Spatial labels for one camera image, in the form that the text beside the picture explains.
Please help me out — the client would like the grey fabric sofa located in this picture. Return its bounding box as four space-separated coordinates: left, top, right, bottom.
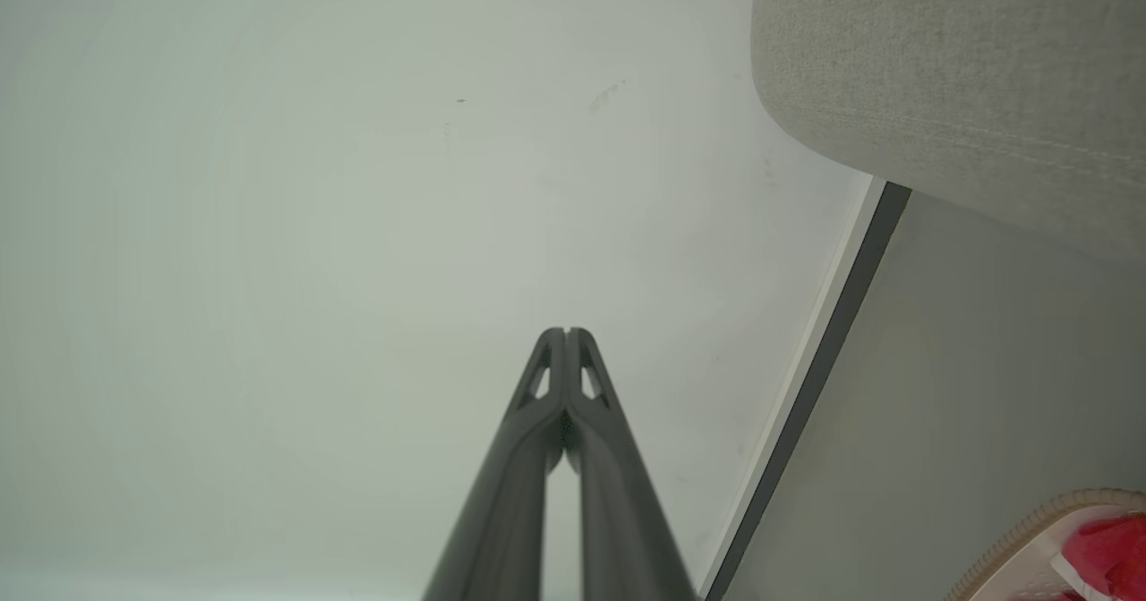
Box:
750 0 1146 267

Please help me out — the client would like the cream perforated laundry basket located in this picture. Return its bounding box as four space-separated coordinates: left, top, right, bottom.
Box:
945 489 1146 601

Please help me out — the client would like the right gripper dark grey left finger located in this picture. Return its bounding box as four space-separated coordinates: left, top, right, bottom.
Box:
421 327 568 601

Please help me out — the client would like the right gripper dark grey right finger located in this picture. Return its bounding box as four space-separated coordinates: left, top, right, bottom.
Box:
567 327 700 601

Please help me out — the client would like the red garment with white stripes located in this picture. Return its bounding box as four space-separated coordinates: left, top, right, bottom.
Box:
1053 512 1146 601

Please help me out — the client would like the dark grey baseboard strip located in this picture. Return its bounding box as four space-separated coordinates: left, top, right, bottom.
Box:
698 176 913 601

